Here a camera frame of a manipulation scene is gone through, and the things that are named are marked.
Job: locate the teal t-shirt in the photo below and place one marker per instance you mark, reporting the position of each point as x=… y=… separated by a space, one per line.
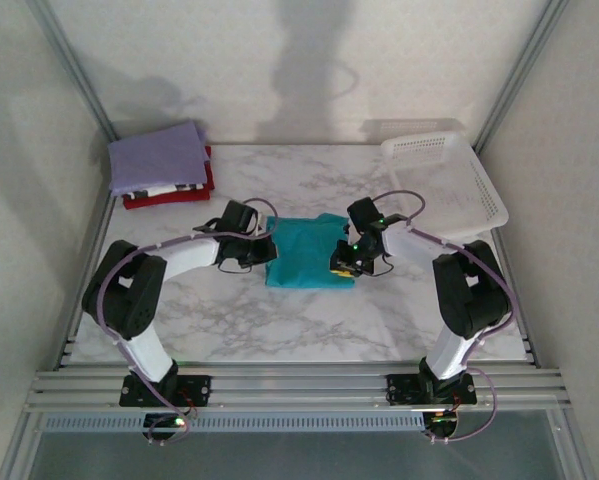
x=299 y=250

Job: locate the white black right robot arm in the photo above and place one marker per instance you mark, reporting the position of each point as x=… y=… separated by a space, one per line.
x=449 y=355

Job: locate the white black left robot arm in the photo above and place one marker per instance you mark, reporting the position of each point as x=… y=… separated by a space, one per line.
x=149 y=355

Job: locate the white printed folded t-shirt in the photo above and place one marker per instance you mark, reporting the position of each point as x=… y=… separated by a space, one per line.
x=151 y=191

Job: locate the white perforated plastic basket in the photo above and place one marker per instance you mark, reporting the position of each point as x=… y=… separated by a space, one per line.
x=454 y=170

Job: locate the purple folded t-shirt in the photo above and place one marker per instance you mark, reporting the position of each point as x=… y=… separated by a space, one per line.
x=154 y=157

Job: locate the small circuit board green LED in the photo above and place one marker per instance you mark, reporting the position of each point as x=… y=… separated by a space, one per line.
x=171 y=425
x=441 y=425

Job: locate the aluminium front frame rail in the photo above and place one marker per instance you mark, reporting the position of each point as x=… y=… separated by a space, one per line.
x=299 y=387

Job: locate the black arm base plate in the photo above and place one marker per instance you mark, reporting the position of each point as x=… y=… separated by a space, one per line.
x=199 y=387
x=404 y=387

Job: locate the aluminium upright frame post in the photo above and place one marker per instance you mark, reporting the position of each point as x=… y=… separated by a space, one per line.
x=74 y=70
x=519 y=75

